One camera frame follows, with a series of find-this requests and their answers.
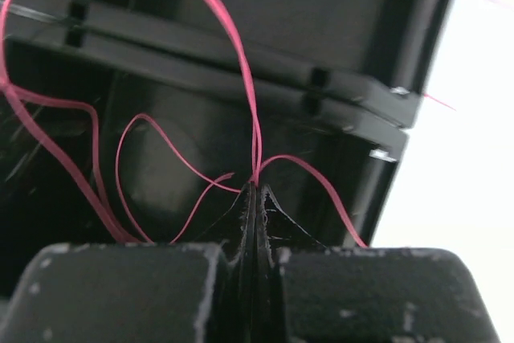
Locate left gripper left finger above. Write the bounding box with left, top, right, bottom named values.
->
left=0, top=182, right=257, bottom=343

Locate pink wire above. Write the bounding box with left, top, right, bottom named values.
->
left=0, top=0, right=511, bottom=248

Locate left black compartment bin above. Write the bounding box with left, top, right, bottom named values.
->
left=1, top=0, right=450, bottom=297

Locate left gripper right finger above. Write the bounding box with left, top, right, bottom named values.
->
left=256, top=186, right=499, bottom=342

